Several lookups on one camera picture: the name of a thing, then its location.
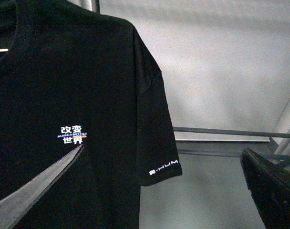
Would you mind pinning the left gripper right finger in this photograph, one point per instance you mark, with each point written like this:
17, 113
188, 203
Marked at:
270, 189

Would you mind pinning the black printed t-shirt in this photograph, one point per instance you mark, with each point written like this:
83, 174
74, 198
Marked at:
72, 77

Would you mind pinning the grey metal rack rail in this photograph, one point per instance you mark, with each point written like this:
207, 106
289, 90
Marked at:
230, 132

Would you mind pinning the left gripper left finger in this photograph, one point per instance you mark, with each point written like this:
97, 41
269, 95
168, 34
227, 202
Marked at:
15, 206

